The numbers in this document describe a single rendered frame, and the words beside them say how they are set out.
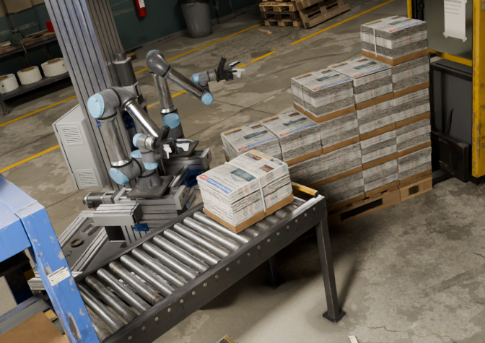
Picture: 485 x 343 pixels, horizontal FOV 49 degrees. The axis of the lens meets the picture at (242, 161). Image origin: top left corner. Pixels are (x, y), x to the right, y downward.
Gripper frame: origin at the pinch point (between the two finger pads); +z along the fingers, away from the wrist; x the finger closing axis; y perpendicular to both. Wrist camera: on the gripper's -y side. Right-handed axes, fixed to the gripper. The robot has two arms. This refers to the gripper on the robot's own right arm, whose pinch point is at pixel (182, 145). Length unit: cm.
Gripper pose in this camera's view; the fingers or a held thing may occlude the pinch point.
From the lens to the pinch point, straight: 259.5
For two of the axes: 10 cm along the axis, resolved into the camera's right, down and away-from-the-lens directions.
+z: 7.6, 1.6, -6.4
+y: 0.9, 9.3, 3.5
